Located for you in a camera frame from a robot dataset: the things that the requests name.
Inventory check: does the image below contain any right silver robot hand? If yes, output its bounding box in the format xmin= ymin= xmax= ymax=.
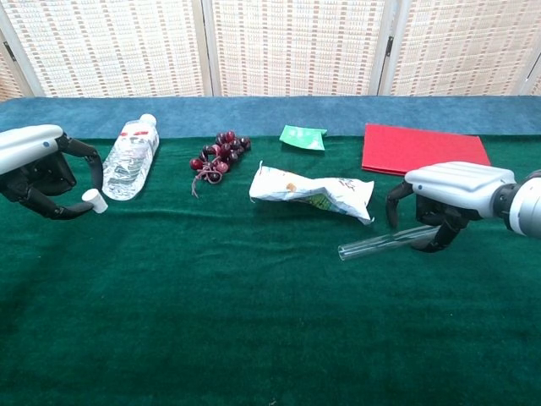
xmin=385 ymin=161 xmax=516 ymax=254

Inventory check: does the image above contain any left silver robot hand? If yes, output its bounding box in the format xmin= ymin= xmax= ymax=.
xmin=0 ymin=123 xmax=105 ymax=221

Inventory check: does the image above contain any white stopper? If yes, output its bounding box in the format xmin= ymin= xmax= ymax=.
xmin=81 ymin=189 xmax=109 ymax=214

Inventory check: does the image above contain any transparent glass test tube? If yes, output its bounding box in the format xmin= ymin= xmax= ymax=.
xmin=336 ymin=224 xmax=439 ymax=262

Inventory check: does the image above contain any red book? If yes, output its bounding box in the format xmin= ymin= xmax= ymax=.
xmin=361 ymin=123 xmax=492 ymax=177

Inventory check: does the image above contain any clear plastic water bottle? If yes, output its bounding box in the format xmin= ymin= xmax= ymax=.
xmin=101 ymin=113 xmax=161 ymax=202

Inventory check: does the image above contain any crumpled white snack bag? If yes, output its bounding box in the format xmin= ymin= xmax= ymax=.
xmin=248 ymin=160 xmax=376 ymax=226

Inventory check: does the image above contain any small green snack packet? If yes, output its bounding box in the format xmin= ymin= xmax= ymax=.
xmin=278 ymin=123 xmax=329 ymax=154

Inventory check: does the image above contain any dark red grape bunch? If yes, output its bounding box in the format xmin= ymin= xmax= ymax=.
xmin=189 ymin=130 xmax=252 ymax=198

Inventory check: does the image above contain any woven bamboo folding screen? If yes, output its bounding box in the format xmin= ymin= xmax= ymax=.
xmin=0 ymin=0 xmax=541 ymax=102

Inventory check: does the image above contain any blue table cloth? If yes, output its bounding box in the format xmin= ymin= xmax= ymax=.
xmin=0 ymin=95 xmax=541 ymax=140

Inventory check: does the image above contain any dark green velvet cloth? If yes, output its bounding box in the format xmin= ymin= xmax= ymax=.
xmin=0 ymin=134 xmax=541 ymax=406

